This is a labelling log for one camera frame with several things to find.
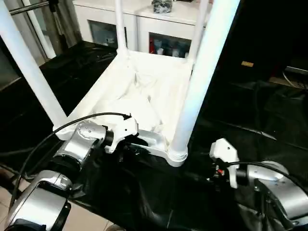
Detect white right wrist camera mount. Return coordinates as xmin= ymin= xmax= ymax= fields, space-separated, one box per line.
xmin=209 ymin=138 xmax=240 ymax=189

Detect white plastic table top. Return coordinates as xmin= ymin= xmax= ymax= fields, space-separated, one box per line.
xmin=52 ymin=48 xmax=198 ymax=168

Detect white glass-door cabinet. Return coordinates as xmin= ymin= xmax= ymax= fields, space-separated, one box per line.
xmin=72 ymin=0 xmax=212 ymax=61

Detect black plastic mat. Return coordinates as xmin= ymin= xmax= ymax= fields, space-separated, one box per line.
xmin=0 ymin=41 xmax=308 ymax=231

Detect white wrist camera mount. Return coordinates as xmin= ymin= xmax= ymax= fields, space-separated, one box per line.
xmin=209 ymin=138 xmax=240 ymax=189
xmin=103 ymin=115 xmax=140 ymax=154

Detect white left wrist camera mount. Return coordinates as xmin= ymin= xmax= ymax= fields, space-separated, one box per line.
xmin=103 ymin=115 xmax=140 ymax=154

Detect white plastic table leg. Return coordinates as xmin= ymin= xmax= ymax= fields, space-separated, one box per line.
xmin=114 ymin=0 xmax=128 ymax=56
xmin=0 ymin=0 xmax=69 ymax=133
xmin=187 ymin=0 xmax=211 ymax=65
xmin=166 ymin=0 xmax=241 ymax=167

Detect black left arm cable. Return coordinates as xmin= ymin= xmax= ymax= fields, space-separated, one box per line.
xmin=7 ymin=112 xmax=133 ymax=212

